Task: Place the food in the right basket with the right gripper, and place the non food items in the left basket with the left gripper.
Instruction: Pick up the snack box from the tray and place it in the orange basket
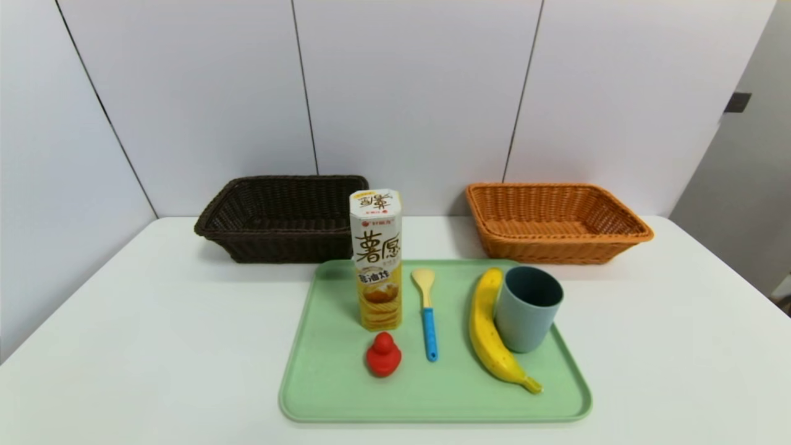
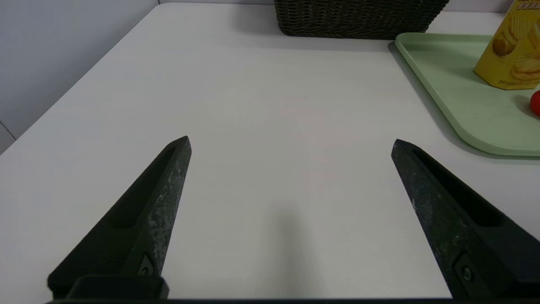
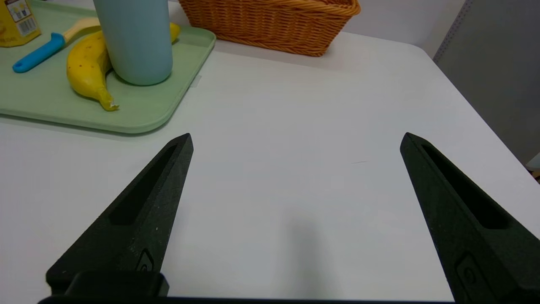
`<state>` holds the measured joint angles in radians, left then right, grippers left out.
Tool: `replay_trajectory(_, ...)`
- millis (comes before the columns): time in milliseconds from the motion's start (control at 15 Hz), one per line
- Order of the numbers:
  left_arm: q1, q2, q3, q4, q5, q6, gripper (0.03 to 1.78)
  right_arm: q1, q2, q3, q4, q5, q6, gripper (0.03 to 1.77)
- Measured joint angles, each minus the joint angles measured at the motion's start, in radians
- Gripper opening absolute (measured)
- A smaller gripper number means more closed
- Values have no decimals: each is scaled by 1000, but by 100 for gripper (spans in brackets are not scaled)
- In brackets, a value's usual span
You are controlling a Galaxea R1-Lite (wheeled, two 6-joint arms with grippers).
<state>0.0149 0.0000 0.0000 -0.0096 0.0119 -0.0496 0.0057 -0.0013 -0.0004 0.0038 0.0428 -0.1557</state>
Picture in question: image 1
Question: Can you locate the light green plastic tray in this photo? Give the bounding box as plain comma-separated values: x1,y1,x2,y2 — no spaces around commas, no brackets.
279,258,593,424

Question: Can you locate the orange wicker basket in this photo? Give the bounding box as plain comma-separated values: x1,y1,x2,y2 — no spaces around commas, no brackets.
465,182,654,265

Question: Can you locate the yellow white snack carton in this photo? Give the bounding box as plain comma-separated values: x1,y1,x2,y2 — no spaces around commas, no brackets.
349,189,404,332

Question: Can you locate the red rubber duck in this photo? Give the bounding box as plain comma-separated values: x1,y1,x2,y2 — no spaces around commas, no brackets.
366,332,402,378

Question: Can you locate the dark brown wicker basket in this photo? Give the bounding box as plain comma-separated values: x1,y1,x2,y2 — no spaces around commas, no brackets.
194,175,370,264

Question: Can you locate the grey blue plastic cup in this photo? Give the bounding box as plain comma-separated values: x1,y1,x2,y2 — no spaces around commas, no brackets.
494,266,564,354

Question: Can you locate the yellow banana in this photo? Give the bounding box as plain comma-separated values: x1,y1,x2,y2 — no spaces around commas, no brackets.
468,267,543,394

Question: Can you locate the wooden spoon with blue handle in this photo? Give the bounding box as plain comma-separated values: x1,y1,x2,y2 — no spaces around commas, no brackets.
412,268,439,363

